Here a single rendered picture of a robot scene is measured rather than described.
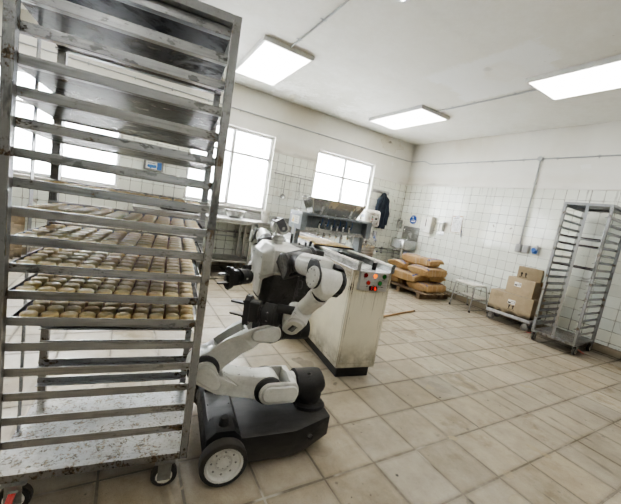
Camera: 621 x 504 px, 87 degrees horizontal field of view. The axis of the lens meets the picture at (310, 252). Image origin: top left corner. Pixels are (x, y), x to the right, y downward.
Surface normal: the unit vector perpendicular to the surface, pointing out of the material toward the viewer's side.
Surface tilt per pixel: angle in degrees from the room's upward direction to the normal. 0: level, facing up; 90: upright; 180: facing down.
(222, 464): 90
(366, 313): 90
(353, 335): 90
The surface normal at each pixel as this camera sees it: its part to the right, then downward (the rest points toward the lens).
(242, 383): 0.38, 0.18
